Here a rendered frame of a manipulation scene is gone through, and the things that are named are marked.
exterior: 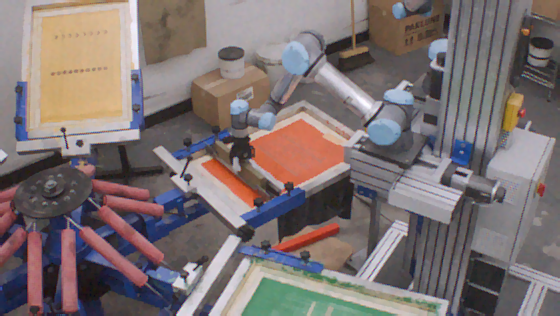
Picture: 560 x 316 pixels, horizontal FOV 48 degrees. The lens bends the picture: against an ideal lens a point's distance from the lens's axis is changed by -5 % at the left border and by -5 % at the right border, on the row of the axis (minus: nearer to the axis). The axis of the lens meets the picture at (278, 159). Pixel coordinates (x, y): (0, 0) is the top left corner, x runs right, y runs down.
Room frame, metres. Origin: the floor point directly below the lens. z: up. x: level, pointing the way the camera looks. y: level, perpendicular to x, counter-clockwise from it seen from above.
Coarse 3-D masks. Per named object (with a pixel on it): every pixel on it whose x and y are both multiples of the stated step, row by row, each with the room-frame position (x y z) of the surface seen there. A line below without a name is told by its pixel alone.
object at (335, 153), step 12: (312, 144) 2.61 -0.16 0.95; (324, 144) 2.61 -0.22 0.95; (336, 156) 2.51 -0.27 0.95; (264, 168) 2.43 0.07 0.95; (276, 168) 2.43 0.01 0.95; (312, 168) 2.42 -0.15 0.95; (324, 168) 2.42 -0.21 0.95; (240, 180) 2.35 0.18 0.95; (288, 180) 2.34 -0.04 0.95; (300, 180) 2.34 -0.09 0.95; (240, 192) 2.26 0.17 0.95; (252, 192) 2.26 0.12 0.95; (252, 204) 2.18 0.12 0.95
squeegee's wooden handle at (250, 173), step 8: (216, 144) 2.49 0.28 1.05; (224, 144) 2.49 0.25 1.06; (224, 152) 2.44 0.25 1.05; (224, 160) 2.45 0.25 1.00; (248, 168) 2.30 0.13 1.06; (248, 176) 2.29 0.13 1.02; (256, 176) 2.24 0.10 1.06; (264, 176) 2.24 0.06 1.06; (256, 184) 2.24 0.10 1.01; (264, 184) 2.23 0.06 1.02
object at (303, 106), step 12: (288, 108) 2.89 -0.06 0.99; (300, 108) 2.90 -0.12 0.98; (312, 108) 2.88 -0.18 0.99; (276, 120) 2.81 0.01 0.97; (324, 120) 2.78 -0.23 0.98; (252, 132) 2.72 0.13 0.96; (336, 132) 2.70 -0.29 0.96; (348, 132) 2.66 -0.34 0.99; (228, 144) 2.63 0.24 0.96; (192, 168) 2.40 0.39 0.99; (348, 168) 2.37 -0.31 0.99; (204, 180) 2.31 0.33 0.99; (324, 180) 2.29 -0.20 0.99; (336, 180) 2.32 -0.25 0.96; (216, 192) 2.23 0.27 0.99; (312, 192) 2.24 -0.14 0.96; (228, 204) 2.14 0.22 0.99
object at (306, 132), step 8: (288, 128) 2.76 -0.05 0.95; (296, 128) 2.75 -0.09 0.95; (304, 128) 2.75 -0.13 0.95; (312, 128) 2.75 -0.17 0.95; (264, 136) 2.69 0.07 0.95; (272, 136) 2.69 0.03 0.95; (304, 136) 2.68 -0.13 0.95; (312, 136) 2.68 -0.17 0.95; (320, 136) 2.68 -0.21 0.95; (256, 144) 2.63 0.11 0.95; (256, 152) 2.56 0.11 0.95; (208, 160) 2.51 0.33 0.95; (216, 160) 2.50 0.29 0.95; (256, 160) 2.50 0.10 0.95; (264, 160) 2.49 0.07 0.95; (272, 160) 2.49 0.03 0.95; (208, 168) 2.44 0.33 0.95; (216, 168) 2.44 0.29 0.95; (224, 168) 2.44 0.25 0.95; (216, 176) 2.38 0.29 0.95; (224, 176) 2.38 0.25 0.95; (232, 176) 2.38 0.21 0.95
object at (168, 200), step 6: (168, 192) 2.17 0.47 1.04; (174, 192) 2.17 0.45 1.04; (156, 198) 2.13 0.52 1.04; (162, 198) 2.13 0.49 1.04; (168, 198) 2.13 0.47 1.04; (174, 198) 2.13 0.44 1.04; (180, 198) 2.15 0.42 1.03; (186, 198) 2.16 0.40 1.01; (192, 198) 2.18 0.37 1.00; (162, 204) 2.09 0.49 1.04; (168, 204) 2.11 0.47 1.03; (174, 204) 2.13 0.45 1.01; (168, 210) 2.11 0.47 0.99
